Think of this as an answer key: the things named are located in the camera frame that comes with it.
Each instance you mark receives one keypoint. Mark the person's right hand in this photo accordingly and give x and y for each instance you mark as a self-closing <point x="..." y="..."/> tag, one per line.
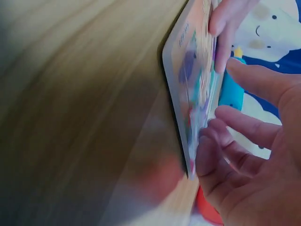
<point x="263" y="183"/>

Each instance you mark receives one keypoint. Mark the person's left hand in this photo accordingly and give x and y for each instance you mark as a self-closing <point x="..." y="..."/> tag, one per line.
<point x="223" y="21"/>

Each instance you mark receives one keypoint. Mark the person's right thumb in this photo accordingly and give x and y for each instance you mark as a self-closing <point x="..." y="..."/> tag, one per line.
<point x="261" y="81"/>

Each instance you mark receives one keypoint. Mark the person's right fingers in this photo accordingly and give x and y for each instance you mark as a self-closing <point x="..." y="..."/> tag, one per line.
<point x="216" y="169"/>

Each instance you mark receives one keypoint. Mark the person's left fingers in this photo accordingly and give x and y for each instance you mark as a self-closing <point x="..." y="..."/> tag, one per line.
<point x="223" y="47"/>

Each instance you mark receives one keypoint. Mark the colourful picture puzzle board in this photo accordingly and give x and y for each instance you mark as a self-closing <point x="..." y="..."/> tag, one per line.
<point x="183" y="61"/>

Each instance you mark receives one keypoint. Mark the turquoise pen with yellow tip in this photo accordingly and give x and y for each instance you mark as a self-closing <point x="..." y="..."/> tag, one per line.
<point x="231" y="94"/>

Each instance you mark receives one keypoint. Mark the orange round object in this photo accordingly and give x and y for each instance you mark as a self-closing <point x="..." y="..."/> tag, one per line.
<point x="205" y="208"/>

